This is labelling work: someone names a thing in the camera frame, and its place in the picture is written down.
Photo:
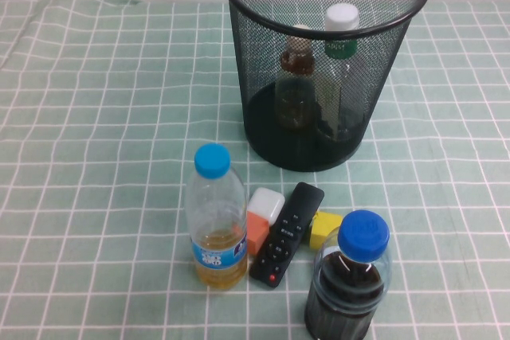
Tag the brown tea bottle beige cap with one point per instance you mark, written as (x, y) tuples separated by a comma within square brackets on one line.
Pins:
[(296, 63)]

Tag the clear bottle white cap green label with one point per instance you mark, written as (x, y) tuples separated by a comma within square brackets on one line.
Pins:
[(340, 17)]

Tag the black mesh wastebasket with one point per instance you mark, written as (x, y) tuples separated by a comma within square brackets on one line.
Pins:
[(259, 77)]

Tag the yellow drink bottle light-blue cap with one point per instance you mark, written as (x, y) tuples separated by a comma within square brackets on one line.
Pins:
[(213, 161)]

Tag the orange and white block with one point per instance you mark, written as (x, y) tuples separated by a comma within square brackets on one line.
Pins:
[(265, 200)]

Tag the black remote control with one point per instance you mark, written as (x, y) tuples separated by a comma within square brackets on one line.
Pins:
[(283, 236)]

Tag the yellow block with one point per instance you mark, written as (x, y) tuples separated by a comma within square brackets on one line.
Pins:
[(324, 228)]

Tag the dark drink bottle blue cap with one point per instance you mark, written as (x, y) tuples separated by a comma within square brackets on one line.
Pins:
[(362, 232)]

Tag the green checked tablecloth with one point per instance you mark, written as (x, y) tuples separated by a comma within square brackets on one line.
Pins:
[(99, 117)]

